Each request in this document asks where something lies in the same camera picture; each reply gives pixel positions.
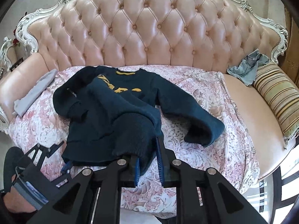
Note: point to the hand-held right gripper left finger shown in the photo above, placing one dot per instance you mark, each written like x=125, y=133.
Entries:
x=137, y=171

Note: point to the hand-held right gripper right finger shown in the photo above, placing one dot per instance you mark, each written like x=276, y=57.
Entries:
x=160, y=161

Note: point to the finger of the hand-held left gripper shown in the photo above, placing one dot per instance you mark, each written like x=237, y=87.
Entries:
x=56, y=145
x=67, y=166

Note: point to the navy sweater with yellow letters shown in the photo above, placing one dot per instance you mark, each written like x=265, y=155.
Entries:
x=112, y=112

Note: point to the person's left hand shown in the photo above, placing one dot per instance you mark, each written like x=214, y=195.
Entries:
x=16, y=201

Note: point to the pink floral blanket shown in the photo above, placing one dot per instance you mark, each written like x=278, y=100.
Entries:
x=198, y=144

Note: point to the grey folded cloth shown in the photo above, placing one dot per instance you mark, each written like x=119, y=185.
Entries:
x=35, y=91

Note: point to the white ornate side chair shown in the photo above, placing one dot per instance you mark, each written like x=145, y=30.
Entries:
x=5, y=51

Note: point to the blue-grey crumpled garment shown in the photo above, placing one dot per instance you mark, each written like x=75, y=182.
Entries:
x=247, y=70

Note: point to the striped bolster pillow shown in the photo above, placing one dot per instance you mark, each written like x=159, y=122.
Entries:
x=278, y=98

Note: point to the pink tufted leather sofa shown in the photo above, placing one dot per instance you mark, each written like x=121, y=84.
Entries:
x=149, y=28

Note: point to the brown wooden cabinet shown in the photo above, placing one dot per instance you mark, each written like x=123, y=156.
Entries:
x=292, y=51

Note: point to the dark frame furniture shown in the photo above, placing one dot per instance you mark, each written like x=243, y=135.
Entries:
x=276, y=191

